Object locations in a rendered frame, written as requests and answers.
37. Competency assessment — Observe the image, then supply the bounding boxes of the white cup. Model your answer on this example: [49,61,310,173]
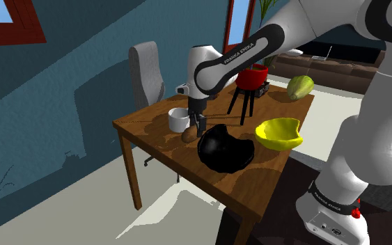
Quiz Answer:
[167,107,191,134]

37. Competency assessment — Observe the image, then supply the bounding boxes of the brown potato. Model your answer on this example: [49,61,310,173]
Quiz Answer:
[181,127,198,143]

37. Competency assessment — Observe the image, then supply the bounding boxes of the black bowl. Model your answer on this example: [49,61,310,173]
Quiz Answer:
[196,123,256,174]

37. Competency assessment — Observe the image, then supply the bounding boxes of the wooden table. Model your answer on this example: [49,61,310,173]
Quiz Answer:
[111,81,315,245]

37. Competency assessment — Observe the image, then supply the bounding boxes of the grey office chair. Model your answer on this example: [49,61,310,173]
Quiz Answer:
[128,40,182,184]

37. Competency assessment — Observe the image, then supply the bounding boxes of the red pot on black legs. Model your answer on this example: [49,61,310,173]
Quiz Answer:
[226,63,269,127]

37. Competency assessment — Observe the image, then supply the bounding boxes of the dark patterned box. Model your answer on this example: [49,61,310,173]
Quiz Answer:
[253,81,271,99]

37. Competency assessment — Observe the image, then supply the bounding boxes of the yellow bowl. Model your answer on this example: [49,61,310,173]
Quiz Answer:
[254,117,304,152]

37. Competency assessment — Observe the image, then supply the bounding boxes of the red framed door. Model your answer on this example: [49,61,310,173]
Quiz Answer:
[222,0,256,55]

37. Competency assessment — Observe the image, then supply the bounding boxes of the green melon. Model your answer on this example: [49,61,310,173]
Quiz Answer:
[285,74,315,101]

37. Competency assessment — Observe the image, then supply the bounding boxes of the dark robot stand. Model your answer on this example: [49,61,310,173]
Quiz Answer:
[215,156,392,245]

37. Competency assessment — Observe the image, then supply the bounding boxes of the green house plant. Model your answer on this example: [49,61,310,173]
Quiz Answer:
[258,0,281,68]

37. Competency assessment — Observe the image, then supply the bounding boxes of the brown sofa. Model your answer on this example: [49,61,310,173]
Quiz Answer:
[269,32,387,96]

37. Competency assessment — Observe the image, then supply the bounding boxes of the red framed window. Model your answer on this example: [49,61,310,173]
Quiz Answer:
[0,0,47,47]

